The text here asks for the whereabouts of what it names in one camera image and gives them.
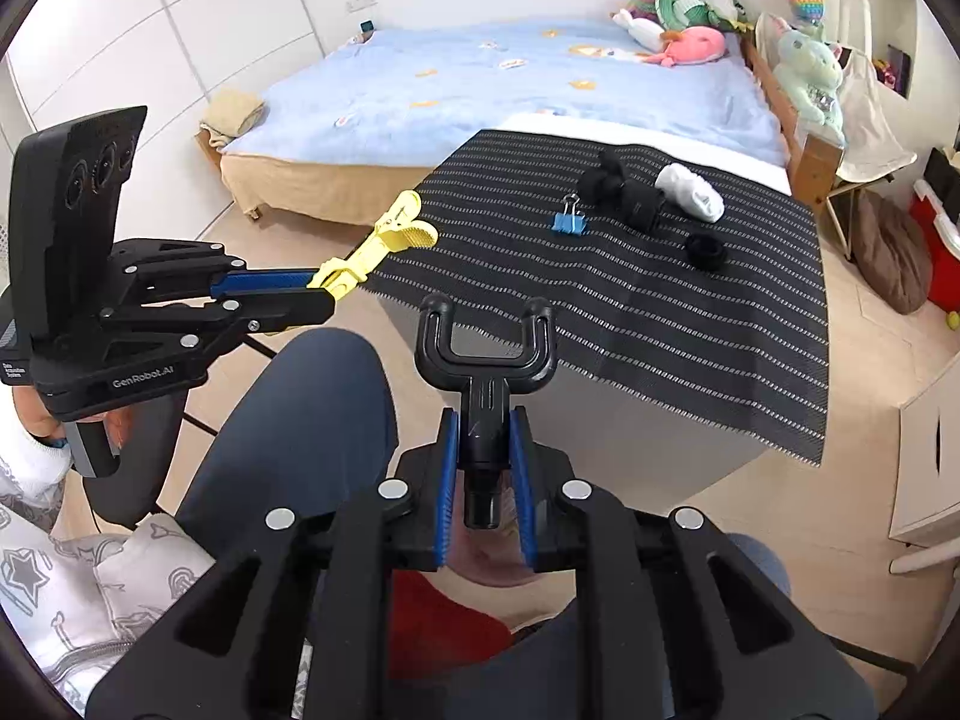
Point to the pink whale plush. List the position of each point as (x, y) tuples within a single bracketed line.
[(694, 45)]

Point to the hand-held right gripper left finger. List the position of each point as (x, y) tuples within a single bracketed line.
[(448, 487)]

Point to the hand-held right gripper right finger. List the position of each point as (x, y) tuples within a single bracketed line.
[(523, 487)]

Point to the blue binder clip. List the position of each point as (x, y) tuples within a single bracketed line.
[(568, 221)]

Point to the white wall outlet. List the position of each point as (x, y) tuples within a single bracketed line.
[(361, 4)]

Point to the black striped mat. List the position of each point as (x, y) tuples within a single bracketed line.
[(675, 337)]

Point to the yellow plastic clip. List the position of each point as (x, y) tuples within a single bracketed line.
[(382, 240)]

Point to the cream folding chair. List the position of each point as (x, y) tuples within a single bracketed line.
[(870, 120)]

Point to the black bag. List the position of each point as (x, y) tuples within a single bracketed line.
[(943, 172)]

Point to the white drawer cabinet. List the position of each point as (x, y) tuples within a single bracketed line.
[(930, 465)]

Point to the blue printed blanket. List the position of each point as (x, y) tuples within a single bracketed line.
[(487, 90)]

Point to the white arched frame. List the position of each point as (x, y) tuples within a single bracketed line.
[(844, 15)]

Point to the brown bean bag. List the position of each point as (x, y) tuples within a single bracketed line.
[(892, 255)]

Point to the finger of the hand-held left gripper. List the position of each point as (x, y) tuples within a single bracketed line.
[(300, 304), (262, 281)]

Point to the white grey printed garment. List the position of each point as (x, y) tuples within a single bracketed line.
[(45, 577)]

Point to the white long plush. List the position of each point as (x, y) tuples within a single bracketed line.
[(637, 26)]

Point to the white sock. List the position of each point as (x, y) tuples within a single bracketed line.
[(690, 191)]

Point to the white wall shelf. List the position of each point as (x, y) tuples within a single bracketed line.
[(900, 7)]

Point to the person's left hand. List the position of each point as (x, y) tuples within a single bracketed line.
[(120, 431)]

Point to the green frog plush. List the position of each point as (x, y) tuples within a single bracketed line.
[(726, 11)]

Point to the wooden bed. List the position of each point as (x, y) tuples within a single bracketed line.
[(821, 165)]

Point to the purple box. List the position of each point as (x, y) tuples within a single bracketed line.
[(896, 64)]

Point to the red cooler box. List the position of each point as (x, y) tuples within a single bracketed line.
[(941, 240)]

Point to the beige folded towel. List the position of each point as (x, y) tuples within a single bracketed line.
[(232, 116)]

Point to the red cloth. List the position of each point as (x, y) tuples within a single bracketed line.
[(442, 637)]

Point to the black forked mount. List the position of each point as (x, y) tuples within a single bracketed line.
[(484, 420)]

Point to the green white plush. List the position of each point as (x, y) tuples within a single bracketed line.
[(682, 7)]

